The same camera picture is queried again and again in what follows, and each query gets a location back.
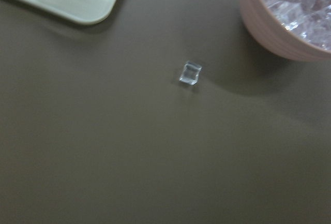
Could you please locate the loose ice cube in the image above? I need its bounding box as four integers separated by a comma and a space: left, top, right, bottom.
178, 61, 202, 85

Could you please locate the pink bowl of ice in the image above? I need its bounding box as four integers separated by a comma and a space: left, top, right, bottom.
239, 0, 330, 62

